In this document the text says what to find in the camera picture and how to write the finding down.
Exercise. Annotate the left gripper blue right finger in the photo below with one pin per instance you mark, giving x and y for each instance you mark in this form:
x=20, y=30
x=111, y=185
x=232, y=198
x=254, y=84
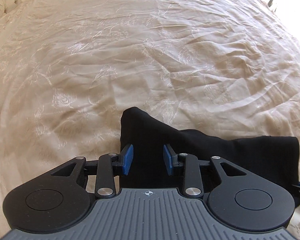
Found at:
x=174, y=162

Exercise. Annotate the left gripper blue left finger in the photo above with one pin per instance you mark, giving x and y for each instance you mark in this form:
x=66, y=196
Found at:
x=122, y=162

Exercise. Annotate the cream embroidered bedspread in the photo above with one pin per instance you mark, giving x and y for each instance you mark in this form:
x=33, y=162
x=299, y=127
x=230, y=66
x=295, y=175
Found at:
x=69, y=68

